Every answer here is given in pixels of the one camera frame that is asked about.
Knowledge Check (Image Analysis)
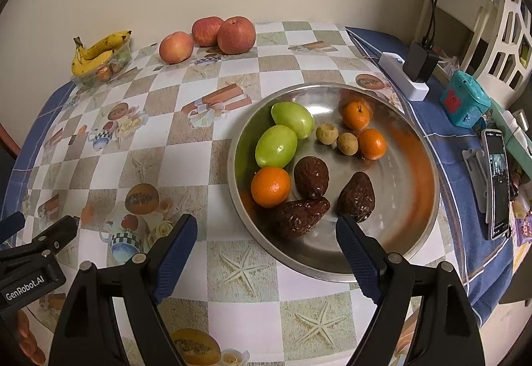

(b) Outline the clear plastic container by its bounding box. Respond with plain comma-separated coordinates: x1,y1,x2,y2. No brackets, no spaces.
70,42,132,89

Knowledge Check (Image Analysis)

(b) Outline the white power strip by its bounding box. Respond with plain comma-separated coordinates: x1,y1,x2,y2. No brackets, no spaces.
378,52,430,101

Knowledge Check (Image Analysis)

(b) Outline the round longan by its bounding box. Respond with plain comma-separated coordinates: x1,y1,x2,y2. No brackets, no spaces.
336,132,359,155

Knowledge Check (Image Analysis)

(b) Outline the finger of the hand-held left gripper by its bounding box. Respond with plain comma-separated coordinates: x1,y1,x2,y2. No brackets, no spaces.
0,211,26,245
23,215,80,265

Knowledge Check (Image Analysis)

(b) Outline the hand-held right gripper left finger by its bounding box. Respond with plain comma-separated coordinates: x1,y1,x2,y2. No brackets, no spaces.
49,213,199,366

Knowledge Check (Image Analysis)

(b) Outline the black charger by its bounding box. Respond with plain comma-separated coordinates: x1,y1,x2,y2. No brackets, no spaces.
405,41,441,83

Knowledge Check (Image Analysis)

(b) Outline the white phone stand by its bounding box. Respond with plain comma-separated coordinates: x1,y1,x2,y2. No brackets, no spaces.
462,148,493,224

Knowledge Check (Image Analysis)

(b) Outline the large tangerine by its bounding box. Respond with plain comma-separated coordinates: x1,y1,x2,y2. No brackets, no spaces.
250,166,292,208

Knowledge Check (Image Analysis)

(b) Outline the yellow banana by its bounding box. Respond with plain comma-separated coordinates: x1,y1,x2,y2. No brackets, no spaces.
74,30,133,60
70,49,116,78

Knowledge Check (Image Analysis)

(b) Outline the white chair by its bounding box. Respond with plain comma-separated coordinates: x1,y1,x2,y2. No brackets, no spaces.
416,0,507,72

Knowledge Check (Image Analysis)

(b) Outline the purple packet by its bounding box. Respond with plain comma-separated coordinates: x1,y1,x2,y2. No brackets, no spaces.
509,200,532,252

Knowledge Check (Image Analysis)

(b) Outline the green jujube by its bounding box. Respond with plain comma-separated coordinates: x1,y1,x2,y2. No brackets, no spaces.
254,124,299,169

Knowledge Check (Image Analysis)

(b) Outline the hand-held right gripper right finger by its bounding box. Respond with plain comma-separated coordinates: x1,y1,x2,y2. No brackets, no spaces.
335,214,487,366

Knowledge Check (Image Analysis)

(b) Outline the teal box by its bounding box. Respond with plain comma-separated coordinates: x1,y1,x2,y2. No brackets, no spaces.
439,70,492,128

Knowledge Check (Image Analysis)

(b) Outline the tangerine with stem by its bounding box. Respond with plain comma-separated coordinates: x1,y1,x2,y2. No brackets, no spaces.
341,100,372,131

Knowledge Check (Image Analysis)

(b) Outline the pale red apple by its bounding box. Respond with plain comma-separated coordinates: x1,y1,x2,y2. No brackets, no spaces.
159,31,195,65

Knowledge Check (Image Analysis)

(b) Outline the green mango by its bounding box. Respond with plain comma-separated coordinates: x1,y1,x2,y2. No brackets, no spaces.
271,101,315,140

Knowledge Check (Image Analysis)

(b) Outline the round steel plate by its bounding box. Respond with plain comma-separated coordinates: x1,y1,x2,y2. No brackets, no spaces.
227,83,441,283

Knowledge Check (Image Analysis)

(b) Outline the smartphone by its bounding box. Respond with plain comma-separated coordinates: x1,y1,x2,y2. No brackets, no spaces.
481,128,512,241

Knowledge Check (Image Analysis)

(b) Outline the person's left hand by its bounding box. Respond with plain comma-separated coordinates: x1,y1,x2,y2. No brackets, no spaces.
16,309,47,366

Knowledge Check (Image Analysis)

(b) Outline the white lattice basket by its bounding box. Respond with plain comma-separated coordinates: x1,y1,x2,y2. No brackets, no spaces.
485,0,532,91

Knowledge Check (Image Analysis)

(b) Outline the hollowed longan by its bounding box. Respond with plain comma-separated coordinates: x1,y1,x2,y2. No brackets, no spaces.
315,123,338,145

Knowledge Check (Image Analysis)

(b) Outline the dark red apple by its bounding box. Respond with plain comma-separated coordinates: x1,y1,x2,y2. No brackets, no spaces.
191,16,225,48

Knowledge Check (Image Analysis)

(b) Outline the dark brown avocado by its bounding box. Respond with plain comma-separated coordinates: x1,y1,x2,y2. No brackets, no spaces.
272,197,332,240
336,171,376,224
293,156,330,201

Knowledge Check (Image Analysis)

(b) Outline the mint green box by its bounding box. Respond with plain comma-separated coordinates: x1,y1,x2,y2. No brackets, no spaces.
490,97,532,155

